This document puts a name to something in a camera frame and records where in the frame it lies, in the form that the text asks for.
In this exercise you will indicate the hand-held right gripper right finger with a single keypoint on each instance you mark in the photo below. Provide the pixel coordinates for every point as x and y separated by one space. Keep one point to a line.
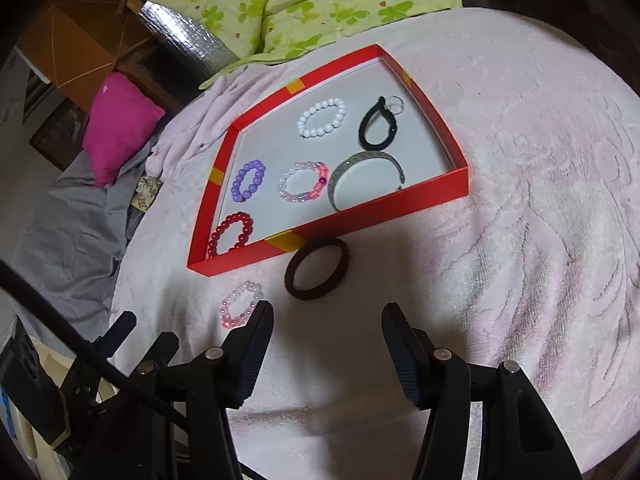
402 355

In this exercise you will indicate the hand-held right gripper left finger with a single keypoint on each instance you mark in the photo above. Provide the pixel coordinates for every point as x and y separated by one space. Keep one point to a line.
252 355

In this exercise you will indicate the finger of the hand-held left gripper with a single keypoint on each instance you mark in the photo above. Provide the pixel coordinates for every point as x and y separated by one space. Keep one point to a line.
162 345
120 330

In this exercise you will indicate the red shallow tray box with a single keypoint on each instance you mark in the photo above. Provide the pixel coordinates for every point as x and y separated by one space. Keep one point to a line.
250 260

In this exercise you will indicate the silver bangle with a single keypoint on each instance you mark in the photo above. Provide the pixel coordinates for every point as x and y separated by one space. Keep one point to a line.
350 162

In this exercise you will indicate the cream plastic object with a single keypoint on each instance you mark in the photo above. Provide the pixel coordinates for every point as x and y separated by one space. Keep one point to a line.
50 360

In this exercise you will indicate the grey blanket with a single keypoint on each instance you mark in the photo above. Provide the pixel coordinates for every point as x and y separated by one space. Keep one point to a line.
65 240

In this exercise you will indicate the small patterned cloth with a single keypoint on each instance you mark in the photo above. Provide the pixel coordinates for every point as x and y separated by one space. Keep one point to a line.
146 192

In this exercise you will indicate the dark framed panel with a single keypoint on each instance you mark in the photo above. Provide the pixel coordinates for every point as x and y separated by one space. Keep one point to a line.
60 132

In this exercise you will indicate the magenta pillow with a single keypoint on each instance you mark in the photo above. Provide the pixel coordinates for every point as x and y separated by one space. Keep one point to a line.
120 120

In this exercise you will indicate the orange cardboard box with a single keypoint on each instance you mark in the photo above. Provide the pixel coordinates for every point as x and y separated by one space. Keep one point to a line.
70 45

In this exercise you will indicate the green floral quilt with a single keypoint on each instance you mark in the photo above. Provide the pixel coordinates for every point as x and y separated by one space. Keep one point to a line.
300 0

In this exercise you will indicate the wooden chair frame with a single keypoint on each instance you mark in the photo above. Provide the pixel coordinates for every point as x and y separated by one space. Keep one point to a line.
150 80

